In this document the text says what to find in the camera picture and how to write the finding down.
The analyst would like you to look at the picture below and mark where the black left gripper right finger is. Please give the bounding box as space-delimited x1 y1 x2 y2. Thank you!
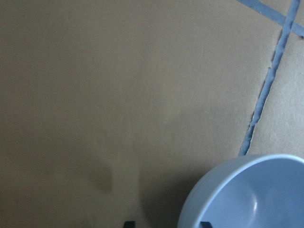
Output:
199 221 211 228

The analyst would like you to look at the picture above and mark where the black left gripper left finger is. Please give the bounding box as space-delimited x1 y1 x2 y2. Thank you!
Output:
123 220 135 228

